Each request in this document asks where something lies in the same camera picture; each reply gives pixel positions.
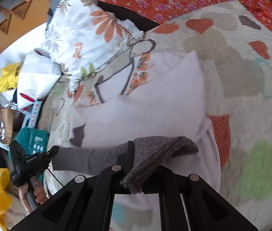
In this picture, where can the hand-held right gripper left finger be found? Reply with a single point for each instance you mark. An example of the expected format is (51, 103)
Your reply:
(126, 156)

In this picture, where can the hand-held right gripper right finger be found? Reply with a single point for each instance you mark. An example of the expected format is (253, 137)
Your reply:
(167, 180)

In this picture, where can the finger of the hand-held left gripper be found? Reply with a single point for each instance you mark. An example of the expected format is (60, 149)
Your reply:
(51, 152)

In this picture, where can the grey knit tights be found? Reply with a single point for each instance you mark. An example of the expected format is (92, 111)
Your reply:
(155, 154)

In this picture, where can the pink sweater with tree print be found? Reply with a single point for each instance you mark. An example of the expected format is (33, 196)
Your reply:
(150, 105)

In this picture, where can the person's left hand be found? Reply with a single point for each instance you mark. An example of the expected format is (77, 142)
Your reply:
(39, 192)

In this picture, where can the teal packet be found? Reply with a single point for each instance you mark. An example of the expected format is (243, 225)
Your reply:
(32, 137)

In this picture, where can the yellow cloth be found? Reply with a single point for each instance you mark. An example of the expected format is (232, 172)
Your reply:
(2, 197)

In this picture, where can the pastel dotted box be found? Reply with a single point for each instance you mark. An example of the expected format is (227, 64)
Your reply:
(33, 115)

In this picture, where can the brown cardboard box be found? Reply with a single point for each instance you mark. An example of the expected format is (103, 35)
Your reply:
(7, 120)

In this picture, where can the white paper bag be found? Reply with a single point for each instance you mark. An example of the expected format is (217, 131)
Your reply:
(37, 79)

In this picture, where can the yellow plastic bag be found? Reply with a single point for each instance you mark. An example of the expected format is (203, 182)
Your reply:
(7, 77)

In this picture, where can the cream heart-patterned quilt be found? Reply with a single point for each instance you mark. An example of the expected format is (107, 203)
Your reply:
(246, 101)

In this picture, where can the white floral pillow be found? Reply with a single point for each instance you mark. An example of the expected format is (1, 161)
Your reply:
(78, 28)

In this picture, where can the wooden stair railing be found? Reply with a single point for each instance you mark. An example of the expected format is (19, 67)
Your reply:
(25, 12)

